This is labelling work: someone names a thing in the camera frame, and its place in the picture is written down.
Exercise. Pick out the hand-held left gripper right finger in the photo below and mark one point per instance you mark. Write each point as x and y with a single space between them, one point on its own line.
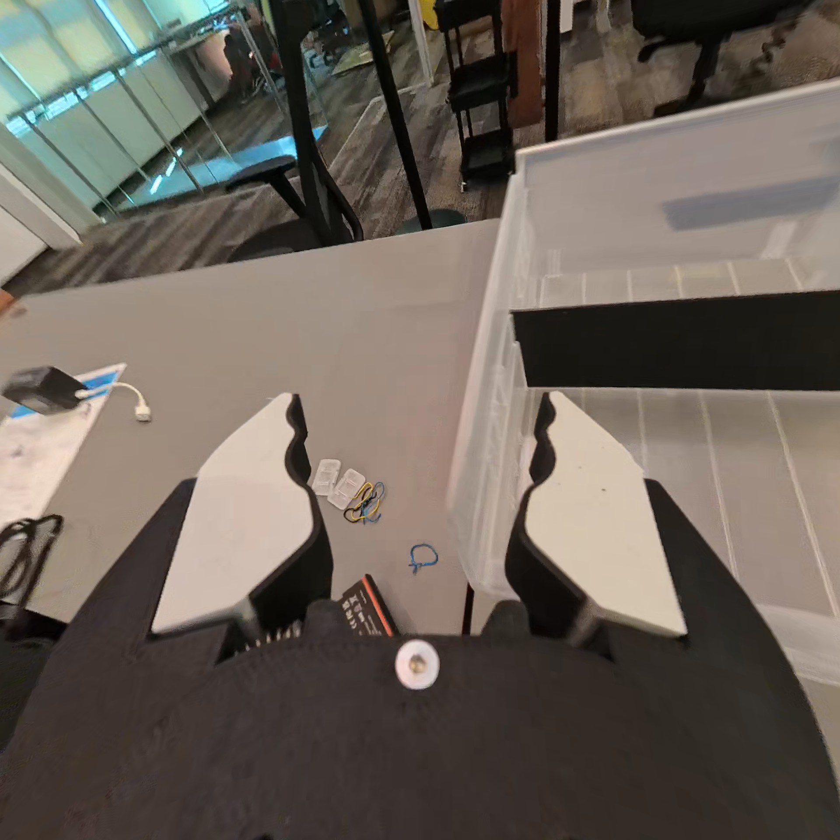
597 525

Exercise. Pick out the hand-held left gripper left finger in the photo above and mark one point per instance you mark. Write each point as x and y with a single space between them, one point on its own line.
243 525

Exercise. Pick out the small clear plastic case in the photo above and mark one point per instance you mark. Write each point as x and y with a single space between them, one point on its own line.
326 475

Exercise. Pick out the clear plastic packets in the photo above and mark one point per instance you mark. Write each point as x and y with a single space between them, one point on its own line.
349 490

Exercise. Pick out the yellow black twist tie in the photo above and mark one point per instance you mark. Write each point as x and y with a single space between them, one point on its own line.
370 502

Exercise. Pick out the clear plastic organizer box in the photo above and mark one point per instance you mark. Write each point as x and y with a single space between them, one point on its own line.
735 525

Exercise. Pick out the small black labelled box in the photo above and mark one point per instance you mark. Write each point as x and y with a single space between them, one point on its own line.
361 607

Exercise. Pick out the blue twist tie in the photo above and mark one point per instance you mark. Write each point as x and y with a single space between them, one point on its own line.
423 558

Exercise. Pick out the black flat bar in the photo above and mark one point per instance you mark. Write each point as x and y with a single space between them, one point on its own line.
683 339

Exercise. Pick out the printed paper sheet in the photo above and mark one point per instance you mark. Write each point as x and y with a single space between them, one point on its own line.
40 453

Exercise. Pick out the black power adapter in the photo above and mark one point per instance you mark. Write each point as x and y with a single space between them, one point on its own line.
46 387

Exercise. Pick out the black stand legs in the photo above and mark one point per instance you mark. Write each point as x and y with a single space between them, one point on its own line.
381 118

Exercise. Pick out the black rolling cart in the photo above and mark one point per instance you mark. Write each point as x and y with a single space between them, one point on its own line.
479 105

